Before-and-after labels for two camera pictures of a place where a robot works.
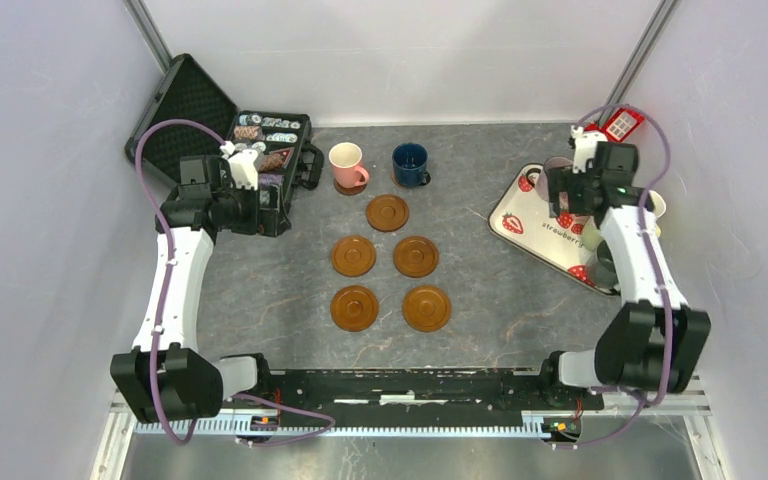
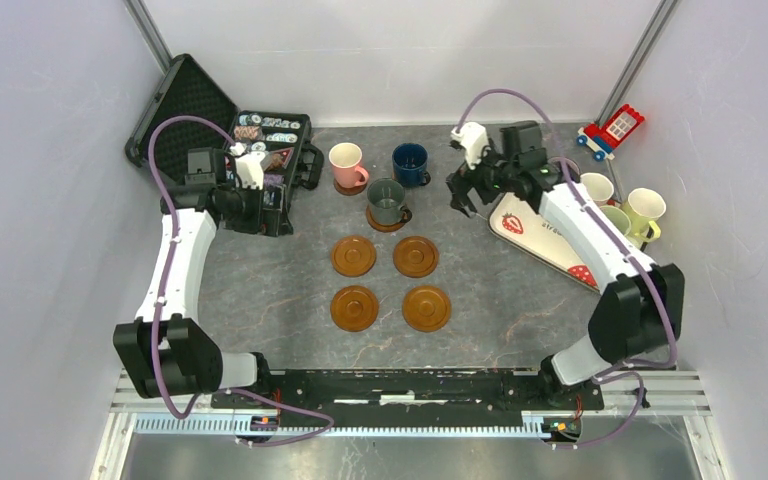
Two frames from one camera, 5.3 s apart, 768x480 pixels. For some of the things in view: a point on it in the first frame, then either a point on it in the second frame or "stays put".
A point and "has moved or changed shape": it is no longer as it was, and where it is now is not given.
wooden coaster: (354, 308) stays put
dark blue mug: (409, 160) stays put
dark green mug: (602, 270) has moved or changed shape
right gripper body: (563, 179) → (492, 175)
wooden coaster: (415, 256) stays put
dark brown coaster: (349, 191) stays put
